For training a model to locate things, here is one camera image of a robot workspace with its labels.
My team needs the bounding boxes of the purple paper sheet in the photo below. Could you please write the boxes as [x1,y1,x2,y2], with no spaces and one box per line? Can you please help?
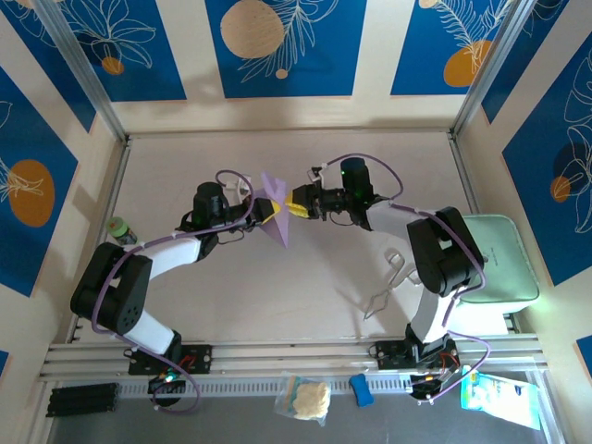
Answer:
[260,170,293,251]

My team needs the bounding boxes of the small green capped bottle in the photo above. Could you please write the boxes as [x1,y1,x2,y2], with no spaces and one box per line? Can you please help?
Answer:
[106,216,139,248]

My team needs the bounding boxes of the mint green zip pouch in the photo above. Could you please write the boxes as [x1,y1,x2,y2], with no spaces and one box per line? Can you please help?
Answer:
[462,214,541,305]

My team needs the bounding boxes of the plastic bag with yellow sponge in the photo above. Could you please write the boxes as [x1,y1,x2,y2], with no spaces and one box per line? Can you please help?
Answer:
[273,375,332,427]

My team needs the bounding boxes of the blue bone-shaped sponge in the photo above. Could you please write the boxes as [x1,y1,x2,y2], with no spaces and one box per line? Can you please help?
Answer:
[349,374,375,408]

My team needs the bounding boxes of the black controller board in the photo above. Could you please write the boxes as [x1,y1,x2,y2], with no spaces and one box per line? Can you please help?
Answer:
[409,372,448,407]
[146,373,187,395]

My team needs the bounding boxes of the black ribbed block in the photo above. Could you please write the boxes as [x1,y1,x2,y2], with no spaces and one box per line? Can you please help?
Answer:
[45,381,119,419]

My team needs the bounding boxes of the teal snack packet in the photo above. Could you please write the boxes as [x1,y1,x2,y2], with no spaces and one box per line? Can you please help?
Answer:
[460,366,542,431]

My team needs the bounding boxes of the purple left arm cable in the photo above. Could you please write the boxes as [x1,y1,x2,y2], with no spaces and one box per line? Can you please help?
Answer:
[91,168,256,415]

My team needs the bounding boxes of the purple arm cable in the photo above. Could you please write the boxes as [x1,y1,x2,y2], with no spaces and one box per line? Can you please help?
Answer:
[91,168,256,415]
[321,153,491,400]

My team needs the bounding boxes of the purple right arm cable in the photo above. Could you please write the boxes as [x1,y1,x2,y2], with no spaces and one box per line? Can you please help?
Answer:
[321,153,491,400]

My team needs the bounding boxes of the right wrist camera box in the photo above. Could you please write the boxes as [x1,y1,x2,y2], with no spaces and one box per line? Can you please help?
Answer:
[307,161,333,184]

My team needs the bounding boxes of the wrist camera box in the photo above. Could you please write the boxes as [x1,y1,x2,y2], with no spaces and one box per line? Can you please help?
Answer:
[307,161,333,184]
[230,178,254,201]

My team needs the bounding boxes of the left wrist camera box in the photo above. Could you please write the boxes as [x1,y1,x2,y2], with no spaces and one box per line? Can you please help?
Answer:
[230,178,254,201]

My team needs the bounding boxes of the aluminium side rail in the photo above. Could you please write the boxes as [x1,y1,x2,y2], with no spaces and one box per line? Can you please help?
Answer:
[67,138,133,344]
[449,133,520,335]

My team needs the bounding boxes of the metal wire tongs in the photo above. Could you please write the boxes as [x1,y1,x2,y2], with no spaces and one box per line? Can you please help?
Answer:
[364,248,421,321]

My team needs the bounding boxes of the blue floral wall poster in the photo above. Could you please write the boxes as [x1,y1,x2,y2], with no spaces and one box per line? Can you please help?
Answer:
[204,0,368,99]
[0,67,80,298]
[390,0,514,97]
[0,0,97,134]
[501,43,592,287]
[480,0,571,125]
[53,0,188,103]

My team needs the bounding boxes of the long aluminium base rail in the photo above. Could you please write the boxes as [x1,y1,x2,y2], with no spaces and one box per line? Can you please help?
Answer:
[39,336,549,384]

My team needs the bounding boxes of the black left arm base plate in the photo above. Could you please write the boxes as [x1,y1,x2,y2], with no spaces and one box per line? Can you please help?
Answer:
[123,343,214,376]

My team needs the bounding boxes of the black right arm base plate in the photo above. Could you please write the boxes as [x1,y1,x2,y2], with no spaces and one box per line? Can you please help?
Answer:
[368,339,459,371]

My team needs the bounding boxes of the aluminium frame post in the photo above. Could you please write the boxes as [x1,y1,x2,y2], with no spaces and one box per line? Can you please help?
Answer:
[450,0,536,140]
[34,0,130,143]

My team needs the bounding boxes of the white slotted cable duct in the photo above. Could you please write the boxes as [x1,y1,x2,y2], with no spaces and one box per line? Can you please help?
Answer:
[115,372,463,399]

